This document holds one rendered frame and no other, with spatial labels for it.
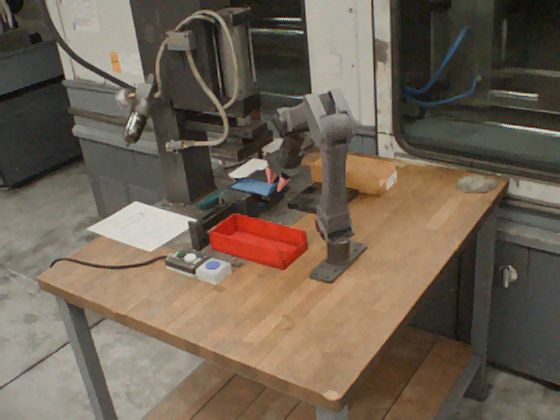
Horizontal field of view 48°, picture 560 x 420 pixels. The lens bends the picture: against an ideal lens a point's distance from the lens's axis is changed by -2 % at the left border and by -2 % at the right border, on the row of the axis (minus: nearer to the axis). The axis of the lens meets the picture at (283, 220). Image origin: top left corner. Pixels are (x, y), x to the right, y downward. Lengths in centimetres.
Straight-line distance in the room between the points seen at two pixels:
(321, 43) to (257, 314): 122
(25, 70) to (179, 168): 298
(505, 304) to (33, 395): 196
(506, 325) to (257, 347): 129
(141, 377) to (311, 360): 155
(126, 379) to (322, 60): 156
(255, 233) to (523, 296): 104
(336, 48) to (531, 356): 135
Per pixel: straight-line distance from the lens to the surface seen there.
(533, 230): 225
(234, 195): 191
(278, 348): 142
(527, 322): 246
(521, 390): 266
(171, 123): 200
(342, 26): 235
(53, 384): 296
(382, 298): 155
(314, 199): 198
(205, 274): 166
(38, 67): 497
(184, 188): 208
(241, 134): 186
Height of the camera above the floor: 180
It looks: 28 degrees down
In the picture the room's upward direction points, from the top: 6 degrees counter-clockwise
